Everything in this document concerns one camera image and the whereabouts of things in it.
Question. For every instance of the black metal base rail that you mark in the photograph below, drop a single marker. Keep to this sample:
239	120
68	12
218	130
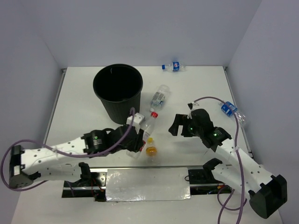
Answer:
201	183

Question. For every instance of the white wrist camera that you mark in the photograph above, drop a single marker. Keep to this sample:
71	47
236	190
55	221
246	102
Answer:
137	120
193	106

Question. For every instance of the clear bottle white green label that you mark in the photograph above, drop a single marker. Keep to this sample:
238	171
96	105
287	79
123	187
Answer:
159	98

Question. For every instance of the blue label bottle at wall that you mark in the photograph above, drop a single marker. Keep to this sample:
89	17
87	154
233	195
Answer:
174	66

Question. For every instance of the silver foil sheet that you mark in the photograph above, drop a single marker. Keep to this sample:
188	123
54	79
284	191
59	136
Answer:
147	184

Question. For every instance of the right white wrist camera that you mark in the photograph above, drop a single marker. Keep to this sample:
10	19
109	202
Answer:
193	106

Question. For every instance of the black plastic waste bin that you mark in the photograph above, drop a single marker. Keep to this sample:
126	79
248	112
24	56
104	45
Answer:
119	87

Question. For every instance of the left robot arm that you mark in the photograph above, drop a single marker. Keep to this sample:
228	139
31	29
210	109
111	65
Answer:
65	161

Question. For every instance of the blue label bottle right side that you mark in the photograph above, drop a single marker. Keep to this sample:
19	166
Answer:
231	110

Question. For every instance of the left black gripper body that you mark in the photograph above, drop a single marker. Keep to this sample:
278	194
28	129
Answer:
140	133

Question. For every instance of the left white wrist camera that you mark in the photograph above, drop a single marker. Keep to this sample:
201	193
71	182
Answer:
137	120

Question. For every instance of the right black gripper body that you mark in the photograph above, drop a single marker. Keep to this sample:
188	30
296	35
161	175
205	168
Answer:
188	129

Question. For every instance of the red cap red label bottle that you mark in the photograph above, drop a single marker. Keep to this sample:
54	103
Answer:
147	126

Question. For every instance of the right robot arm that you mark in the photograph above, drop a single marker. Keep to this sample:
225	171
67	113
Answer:
265	192

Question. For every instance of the yellow cap orange label bottle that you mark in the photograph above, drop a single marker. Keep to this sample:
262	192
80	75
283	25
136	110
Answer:
151	150

